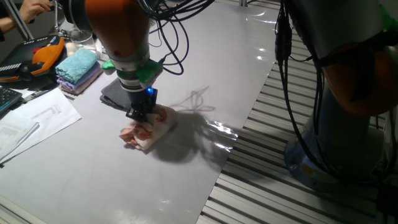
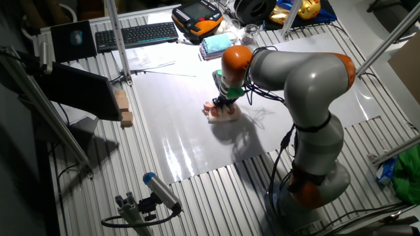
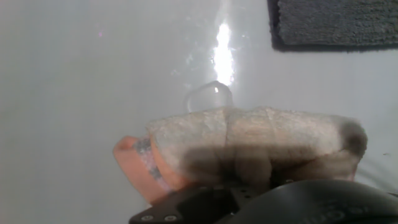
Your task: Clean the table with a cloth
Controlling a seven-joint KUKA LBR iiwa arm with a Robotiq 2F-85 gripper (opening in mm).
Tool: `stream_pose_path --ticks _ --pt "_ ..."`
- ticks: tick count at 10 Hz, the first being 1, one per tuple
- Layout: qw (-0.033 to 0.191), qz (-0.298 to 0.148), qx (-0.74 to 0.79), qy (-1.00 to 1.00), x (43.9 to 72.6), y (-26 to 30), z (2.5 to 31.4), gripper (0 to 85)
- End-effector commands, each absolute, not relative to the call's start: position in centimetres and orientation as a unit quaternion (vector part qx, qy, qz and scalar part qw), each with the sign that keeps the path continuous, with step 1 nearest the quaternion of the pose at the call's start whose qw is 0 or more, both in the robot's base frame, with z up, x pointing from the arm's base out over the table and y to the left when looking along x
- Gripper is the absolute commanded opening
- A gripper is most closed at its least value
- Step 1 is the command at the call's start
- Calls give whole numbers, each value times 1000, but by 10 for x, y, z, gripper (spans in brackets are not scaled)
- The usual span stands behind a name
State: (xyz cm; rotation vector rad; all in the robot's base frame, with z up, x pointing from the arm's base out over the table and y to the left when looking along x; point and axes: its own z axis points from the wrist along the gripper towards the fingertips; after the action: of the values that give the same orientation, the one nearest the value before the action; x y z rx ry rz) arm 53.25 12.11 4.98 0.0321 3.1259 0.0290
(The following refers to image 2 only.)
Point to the black camera clamp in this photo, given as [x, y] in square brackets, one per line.
[147, 206]

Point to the mauve brown folded cloth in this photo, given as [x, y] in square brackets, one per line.
[210, 58]

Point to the aluminium frame post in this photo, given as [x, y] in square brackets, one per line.
[118, 42]
[397, 149]
[133, 214]
[49, 114]
[390, 39]
[292, 16]

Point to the wooden block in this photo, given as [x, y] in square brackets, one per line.
[123, 104]
[120, 94]
[127, 119]

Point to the black computer monitor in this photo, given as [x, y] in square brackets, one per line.
[82, 88]

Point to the purple folded cloth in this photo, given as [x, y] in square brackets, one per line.
[210, 54]

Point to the grey plastic table mat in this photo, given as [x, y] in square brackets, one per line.
[183, 137]

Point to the black filament spool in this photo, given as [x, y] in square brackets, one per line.
[254, 11]

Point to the orange black teach pendant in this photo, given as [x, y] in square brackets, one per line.
[197, 16]

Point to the glass beaker with brown liquid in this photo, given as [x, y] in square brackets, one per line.
[250, 36]

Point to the gold piggy bank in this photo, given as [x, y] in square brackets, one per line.
[310, 9]

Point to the black computer keyboard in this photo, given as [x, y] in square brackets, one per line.
[138, 36]

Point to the small printed paper sheet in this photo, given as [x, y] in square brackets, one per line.
[147, 59]

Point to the white egg-shaped object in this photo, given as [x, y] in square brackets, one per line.
[222, 27]

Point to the teal fluffy folded cloth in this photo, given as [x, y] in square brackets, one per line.
[216, 43]

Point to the brown cardboard box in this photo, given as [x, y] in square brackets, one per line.
[407, 69]

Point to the silver pen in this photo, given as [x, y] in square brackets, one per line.
[187, 41]

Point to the dark blue cloth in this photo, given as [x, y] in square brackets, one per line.
[328, 13]

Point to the silver depth camera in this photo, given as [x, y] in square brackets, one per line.
[46, 57]

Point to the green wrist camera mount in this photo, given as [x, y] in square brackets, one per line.
[235, 93]

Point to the dark grey cloth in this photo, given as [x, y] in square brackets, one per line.
[217, 80]

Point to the green fabric bag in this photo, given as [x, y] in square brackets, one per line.
[408, 177]

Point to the gold foil bag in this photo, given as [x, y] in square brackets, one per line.
[279, 14]

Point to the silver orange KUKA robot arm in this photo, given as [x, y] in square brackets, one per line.
[311, 78]

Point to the blue tissue pack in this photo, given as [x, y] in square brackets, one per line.
[386, 171]

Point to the black mouse pad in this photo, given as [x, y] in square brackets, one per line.
[65, 49]

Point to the empty glass beaker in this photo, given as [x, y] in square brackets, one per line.
[233, 31]

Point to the large white paper sheet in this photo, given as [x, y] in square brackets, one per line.
[170, 65]

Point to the silver camera with blue end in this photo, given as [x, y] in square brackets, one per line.
[162, 191]

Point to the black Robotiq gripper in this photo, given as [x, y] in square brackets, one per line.
[224, 98]

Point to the pink cream cloth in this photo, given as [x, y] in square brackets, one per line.
[224, 114]

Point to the grey computer mouse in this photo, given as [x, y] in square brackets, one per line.
[76, 37]

